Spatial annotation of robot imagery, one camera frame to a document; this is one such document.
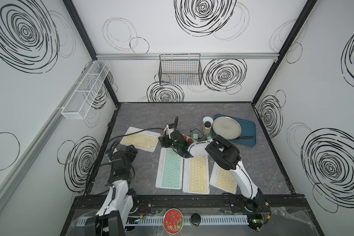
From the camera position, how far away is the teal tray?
1.01 metres

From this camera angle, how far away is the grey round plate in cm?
101

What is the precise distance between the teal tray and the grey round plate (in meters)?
0.01

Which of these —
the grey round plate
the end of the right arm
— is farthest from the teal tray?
the end of the right arm
